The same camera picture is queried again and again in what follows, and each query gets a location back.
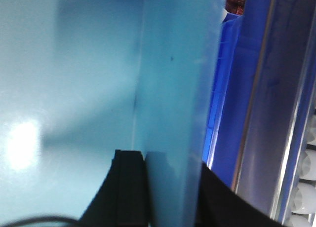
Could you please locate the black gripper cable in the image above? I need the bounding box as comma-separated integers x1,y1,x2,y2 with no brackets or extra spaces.
0,216,79,227

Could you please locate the white roller track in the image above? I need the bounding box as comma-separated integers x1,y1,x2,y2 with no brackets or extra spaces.
285,115,316,227

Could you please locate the stainless steel shelf rack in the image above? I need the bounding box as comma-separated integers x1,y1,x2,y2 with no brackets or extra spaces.
232,0,316,223

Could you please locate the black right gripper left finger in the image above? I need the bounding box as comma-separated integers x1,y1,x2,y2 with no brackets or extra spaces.
80,150,150,227

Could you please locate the light blue plastic box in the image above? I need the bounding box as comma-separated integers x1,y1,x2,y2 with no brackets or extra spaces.
0,0,225,227

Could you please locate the dark blue storage bin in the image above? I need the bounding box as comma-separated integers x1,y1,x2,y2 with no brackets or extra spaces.
202,12,267,187

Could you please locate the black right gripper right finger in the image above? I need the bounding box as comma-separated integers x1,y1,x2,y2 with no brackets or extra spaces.
196,162,282,227

